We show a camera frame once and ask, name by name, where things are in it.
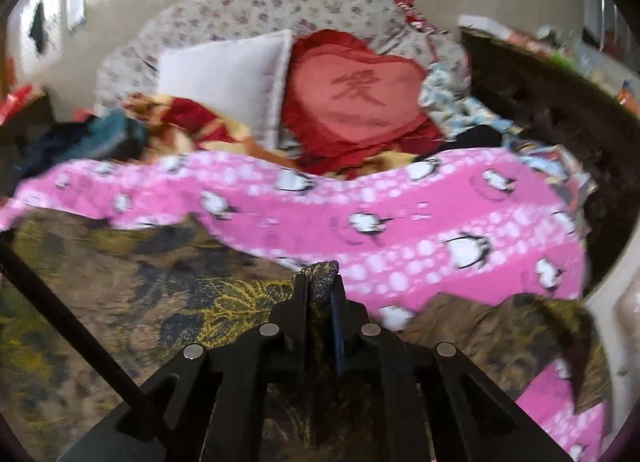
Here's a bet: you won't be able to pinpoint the red heart-shaped cushion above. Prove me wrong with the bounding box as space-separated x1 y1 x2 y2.
280 29 446 175

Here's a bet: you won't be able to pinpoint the brown patterned cloth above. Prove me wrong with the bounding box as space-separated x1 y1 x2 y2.
0 207 613 462

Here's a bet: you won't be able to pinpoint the pink penguin print blanket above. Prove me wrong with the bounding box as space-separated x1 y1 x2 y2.
0 147 608 462

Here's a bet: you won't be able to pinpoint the dark carved wooden cabinet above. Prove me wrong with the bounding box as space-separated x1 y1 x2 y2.
460 26 640 293

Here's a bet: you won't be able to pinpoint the dark wooden side table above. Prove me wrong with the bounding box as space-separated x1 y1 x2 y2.
0 92 56 153

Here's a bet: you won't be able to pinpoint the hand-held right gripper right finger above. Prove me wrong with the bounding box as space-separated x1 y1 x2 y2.
327 272 576 462

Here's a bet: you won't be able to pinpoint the white curved furniture edge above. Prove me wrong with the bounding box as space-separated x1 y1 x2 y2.
582 262 640 443

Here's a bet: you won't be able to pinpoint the light blue printed cloth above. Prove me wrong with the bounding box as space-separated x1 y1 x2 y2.
417 62 521 143

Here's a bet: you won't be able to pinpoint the black cloth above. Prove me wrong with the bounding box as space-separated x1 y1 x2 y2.
440 127 506 153

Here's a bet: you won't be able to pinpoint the white pillow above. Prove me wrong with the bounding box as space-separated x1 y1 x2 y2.
157 29 296 150

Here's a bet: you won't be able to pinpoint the dark hanging cloth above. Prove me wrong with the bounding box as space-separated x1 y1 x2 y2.
27 2 48 52

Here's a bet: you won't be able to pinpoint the red shiny packet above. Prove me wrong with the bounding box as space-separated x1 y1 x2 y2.
392 0 451 35

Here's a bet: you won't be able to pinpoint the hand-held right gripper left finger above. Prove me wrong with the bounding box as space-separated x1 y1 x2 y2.
60 272 309 462

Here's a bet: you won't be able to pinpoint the clutter of small colourful things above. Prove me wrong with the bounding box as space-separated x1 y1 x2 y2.
460 14 640 107

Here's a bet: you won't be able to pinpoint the red and yellow blanket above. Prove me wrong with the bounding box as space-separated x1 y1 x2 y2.
122 94 421 177

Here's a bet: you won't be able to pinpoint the teal and dark clothes pile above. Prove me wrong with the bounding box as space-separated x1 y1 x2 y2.
15 109 148 177

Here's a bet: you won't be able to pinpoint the floral padded headboard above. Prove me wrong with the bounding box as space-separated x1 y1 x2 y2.
95 0 473 117

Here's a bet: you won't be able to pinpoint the red bag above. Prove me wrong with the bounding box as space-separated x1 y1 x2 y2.
0 84 41 123

